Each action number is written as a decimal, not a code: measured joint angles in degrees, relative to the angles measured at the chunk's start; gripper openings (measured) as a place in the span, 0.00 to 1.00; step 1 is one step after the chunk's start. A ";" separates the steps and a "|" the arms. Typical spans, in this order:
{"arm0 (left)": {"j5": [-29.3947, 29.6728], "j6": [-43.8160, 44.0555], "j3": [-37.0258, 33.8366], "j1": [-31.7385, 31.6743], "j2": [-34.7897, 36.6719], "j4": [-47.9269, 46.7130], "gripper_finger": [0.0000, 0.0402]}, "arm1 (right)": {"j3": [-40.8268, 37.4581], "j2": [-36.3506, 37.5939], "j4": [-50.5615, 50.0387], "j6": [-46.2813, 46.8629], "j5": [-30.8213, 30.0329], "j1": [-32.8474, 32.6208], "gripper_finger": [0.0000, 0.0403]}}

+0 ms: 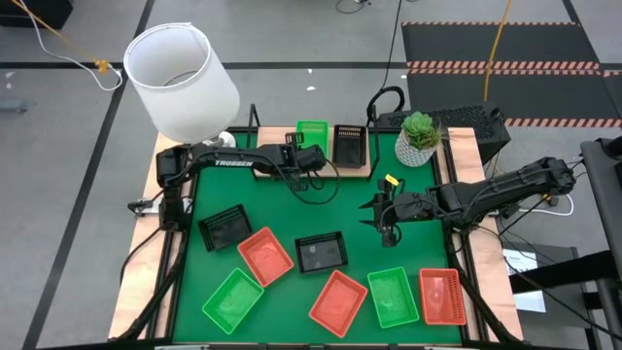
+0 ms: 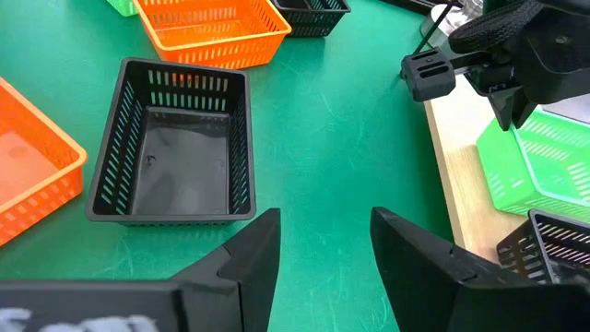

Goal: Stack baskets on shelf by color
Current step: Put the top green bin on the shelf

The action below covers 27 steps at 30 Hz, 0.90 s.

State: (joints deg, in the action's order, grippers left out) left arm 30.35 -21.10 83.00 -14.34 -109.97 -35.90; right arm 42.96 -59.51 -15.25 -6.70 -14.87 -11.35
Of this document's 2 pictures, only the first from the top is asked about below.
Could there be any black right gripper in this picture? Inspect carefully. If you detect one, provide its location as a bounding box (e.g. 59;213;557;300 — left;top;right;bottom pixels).
358;178;441;249

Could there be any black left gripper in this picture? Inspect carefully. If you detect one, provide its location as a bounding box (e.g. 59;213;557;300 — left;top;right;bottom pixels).
284;130;328;192

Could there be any green plastic slotted basket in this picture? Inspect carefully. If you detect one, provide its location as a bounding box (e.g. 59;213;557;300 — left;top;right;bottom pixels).
294;120;330;159
201;266;266;336
366;265;421;330

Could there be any black plastic slotted basket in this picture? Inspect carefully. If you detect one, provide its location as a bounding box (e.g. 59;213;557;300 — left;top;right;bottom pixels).
197;203;254;253
331;123;369;170
294;230;350;274

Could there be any orange plastic slotted basket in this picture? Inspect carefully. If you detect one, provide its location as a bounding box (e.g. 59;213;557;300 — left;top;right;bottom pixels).
236;226;295;289
418;267;467;327
308;269;369;339

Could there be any succulent in white patterned pot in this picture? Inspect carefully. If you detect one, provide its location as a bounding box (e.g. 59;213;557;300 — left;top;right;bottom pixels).
393;110;444;169

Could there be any white shade silver table lamp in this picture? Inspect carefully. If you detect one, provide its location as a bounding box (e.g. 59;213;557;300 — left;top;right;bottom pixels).
122;21;242;150

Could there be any black perforated computer tower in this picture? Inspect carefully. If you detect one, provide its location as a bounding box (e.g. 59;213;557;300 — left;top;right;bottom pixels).
377;101;512;152

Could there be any green table mat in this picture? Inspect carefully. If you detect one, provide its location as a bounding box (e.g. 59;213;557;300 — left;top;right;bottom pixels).
172;129;463;344

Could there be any white paper sheet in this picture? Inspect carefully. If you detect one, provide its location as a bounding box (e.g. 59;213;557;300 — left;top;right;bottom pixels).
502;248;548;314

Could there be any black hazard striped floor mat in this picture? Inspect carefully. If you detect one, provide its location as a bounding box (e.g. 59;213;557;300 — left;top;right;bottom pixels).
400;20;605;70
406;67;622;129

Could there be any black cart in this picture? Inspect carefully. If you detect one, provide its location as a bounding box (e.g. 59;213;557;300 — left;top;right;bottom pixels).
580;137;622;273

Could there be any grey floor object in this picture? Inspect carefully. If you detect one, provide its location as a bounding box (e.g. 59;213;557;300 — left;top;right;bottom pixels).
0;98;29;115

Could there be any dark floor box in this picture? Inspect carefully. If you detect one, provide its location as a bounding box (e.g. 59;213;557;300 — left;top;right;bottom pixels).
0;0;74;30

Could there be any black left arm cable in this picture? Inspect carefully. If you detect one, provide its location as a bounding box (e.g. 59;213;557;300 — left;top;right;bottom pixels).
271;159;341;206

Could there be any thick black cable loop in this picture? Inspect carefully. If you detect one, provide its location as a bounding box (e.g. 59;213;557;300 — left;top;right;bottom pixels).
365;86;407;128

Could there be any thin black floor cable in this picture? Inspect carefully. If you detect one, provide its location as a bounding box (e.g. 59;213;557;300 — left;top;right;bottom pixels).
380;0;404;91

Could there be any silver frame bracket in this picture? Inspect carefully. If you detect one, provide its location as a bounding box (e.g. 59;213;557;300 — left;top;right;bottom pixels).
128;197;162;217

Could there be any white power cable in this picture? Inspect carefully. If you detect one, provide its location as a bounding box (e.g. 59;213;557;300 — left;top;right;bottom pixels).
518;192;575;218

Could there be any yellow hanging cable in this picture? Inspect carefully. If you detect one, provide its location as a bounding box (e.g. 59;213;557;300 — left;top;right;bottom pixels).
483;0;512;103

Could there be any white floor cable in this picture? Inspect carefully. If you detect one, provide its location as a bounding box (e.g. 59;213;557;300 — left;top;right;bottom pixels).
17;0;123;93

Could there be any black aluminium rig frame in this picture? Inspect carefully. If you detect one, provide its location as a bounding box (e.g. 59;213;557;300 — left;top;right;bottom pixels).
116;126;519;350

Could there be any orange floor cord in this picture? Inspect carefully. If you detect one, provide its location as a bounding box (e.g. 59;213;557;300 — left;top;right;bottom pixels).
9;0;109;75

